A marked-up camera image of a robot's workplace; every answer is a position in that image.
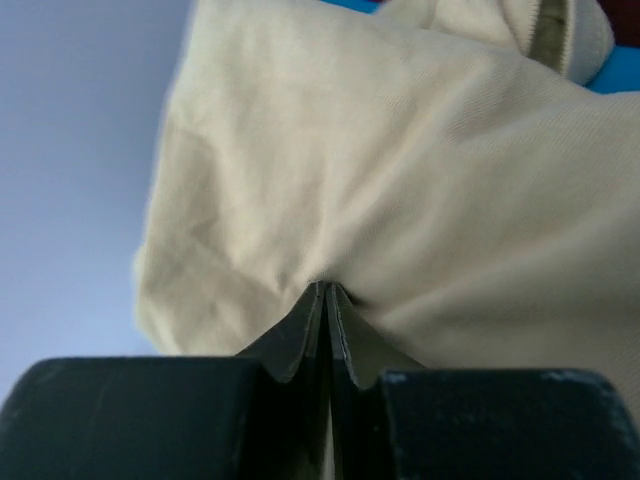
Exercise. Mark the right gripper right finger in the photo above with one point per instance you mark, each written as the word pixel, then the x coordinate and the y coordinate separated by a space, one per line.
pixel 472 423

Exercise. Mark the folded dark red t shirt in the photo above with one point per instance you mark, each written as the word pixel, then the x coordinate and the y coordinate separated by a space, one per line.
pixel 624 16

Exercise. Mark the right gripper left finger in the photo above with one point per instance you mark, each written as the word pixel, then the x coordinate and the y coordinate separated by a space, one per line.
pixel 260 414

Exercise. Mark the folded blue t shirt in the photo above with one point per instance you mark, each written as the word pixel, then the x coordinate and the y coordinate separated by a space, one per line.
pixel 620 72

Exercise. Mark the beige polo shirt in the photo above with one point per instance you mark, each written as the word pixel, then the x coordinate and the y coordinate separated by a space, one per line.
pixel 441 161

